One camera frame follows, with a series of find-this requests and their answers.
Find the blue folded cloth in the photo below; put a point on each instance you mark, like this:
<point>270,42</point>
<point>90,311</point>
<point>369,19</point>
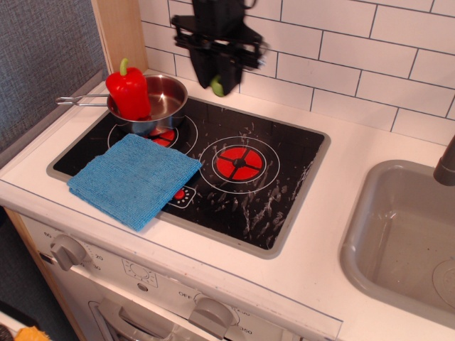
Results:
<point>133,180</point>

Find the grey plastic sink basin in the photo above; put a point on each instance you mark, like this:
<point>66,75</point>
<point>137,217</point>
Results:
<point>399,246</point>

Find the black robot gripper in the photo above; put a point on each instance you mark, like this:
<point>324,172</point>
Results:
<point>218,28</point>

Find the red toy bell pepper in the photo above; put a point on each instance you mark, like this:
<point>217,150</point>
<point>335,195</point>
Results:
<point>129,90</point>

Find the light wooden side post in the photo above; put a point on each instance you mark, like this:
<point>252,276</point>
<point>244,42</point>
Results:
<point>121,34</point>

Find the grey oven door handle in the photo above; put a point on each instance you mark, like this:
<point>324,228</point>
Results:
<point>130,321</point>

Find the grey left timer knob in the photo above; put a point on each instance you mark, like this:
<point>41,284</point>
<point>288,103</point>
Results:
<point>67,251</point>

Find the green handled grey spatula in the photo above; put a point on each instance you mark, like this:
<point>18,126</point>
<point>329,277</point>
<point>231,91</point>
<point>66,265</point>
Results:
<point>216,86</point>

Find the black toy stovetop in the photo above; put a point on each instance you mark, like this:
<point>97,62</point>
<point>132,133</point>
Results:
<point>254,177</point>

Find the grey faucet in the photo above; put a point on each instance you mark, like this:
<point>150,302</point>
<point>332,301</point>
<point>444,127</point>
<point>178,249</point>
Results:
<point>444,173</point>

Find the small steel saucepan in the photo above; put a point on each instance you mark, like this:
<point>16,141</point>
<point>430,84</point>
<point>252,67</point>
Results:
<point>167,97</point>

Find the grey right oven knob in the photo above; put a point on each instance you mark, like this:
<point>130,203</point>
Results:
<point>212,317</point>

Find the orange yellow object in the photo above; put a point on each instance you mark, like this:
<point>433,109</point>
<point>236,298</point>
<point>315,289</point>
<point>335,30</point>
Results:
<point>31,334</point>

